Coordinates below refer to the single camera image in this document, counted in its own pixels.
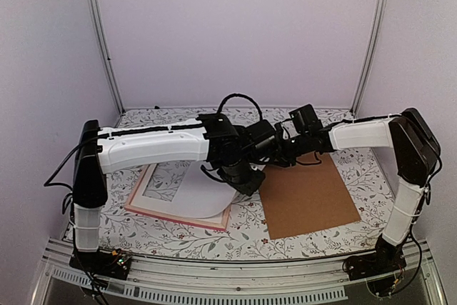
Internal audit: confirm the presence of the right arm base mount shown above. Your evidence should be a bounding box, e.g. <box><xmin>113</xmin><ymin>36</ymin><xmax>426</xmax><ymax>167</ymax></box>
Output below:
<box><xmin>342</xmin><ymin>253</ymin><xmax>406</xmax><ymax>298</ymax></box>

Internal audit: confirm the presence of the right aluminium post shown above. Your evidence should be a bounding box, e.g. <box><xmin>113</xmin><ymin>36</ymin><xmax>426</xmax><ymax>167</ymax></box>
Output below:
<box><xmin>351</xmin><ymin>0</ymin><xmax>388</xmax><ymax>116</ymax></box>

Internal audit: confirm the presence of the brown backing board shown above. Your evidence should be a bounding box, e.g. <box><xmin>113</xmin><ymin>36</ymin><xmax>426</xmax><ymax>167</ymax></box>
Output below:
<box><xmin>259</xmin><ymin>153</ymin><xmax>361</xmax><ymax>240</ymax></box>

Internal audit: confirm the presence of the white mat board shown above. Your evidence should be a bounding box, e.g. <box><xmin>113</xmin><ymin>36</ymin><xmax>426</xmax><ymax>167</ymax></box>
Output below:
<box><xmin>130</xmin><ymin>161</ymin><xmax>229</xmax><ymax>226</ymax></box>

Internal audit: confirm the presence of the aluminium post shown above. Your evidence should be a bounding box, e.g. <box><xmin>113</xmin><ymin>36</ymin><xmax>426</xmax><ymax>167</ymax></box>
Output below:
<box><xmin>87</xmin><ymin>0</ymin><xmax>125</xmax><ymax>114</ymax></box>
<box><xmin>351</xmin><ymin>0</ymin><xmax>388</xmax><ymax>116</ymax></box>

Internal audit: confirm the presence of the left aluminium post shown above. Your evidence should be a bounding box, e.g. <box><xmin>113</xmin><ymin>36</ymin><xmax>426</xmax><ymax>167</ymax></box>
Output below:
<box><xmin>87</xmin><ymin>0</ymin><xmax>125</xmax><ymax>114</ymax></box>

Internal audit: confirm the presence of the front aluminium rail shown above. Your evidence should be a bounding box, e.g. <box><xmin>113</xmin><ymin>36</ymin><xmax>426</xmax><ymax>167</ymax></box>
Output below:
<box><xmin>31</xmin><ymin>257</ymin><xmax>448</xmax><ymax>304</ymax></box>

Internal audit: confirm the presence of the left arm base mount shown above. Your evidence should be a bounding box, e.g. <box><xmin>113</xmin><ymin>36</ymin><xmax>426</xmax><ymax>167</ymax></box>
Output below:
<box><xmin>69</xmin><ymin>249</ymin><xmax>131</xmax><ymax>281</ymax></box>

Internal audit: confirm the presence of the pink wooden picture frame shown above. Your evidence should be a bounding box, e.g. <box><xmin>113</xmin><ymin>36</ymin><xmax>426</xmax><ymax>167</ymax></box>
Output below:
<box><xmin>124</xmin><ymin>161</ymin><xmax>232</xmax><ymax>231</ymax></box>

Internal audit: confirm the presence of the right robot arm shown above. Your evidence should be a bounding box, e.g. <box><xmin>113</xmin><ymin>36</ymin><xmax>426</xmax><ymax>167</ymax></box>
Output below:
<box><xmin>274</xmin><ymin>104</ymin><xmax>442</xmax><ymax>279</ymax></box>

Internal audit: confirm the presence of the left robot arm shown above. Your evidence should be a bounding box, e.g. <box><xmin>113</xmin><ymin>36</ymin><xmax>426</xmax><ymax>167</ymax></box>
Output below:
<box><xmin>73</xmin><ymin>113</ymin><xmax>281</xmax><ymax>272</ymax></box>

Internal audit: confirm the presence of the floral table mat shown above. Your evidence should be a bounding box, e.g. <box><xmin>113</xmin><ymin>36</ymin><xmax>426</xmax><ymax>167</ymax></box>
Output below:
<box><xmin>99</xmin><ymin>108</ymin><xmax>394</xmax><ymax>261</ymax></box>

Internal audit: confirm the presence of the dark photo print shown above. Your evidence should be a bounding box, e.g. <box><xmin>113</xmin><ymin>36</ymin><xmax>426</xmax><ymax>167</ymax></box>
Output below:
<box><xmin>166</xmin><ymin>162</ymin><xmax>236</xmax><ymax>219</ymax></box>

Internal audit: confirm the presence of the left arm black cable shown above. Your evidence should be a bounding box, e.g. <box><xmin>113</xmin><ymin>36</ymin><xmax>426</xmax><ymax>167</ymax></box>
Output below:
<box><xmin>216</xmin><ymin>92</ymin><xmax>263</xmax><ymax>122</ymax></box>

